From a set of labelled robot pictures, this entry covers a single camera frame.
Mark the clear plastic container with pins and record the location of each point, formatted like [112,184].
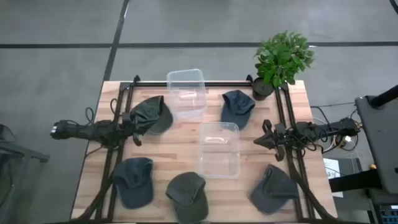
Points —
[186,93]
[219,155]

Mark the black flat bar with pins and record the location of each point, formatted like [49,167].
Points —
[354,180]

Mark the green plant in black pot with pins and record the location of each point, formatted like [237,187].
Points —
[283,59]

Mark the black aluminium table frame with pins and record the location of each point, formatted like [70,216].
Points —
[224,84]

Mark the grey metal table frame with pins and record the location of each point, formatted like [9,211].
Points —
[18,151]

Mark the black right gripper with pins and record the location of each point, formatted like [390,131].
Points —
[276,138]

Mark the black round pole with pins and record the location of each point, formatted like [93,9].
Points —
[385,96]

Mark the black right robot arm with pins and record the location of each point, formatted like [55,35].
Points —
[339,127]

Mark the white power adapter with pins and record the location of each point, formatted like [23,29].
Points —
[345,141]

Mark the dark grey desk top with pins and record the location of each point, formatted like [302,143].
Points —
[382,140]

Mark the dark green baseball cap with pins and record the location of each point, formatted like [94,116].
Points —
[186,193]
[158,118]

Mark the white printed paper sheet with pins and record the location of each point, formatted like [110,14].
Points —
[329,165]

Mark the black keyboard with lit keys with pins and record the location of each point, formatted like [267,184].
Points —
[390,216]

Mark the navy blue baseball cap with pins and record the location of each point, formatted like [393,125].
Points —
[133,183]
[237,105]

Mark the slate grey baseball cap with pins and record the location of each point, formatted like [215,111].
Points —
[273,189]

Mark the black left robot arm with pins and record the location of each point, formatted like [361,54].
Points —
[77,130]

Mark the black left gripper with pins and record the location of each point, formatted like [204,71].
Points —
[128,119]

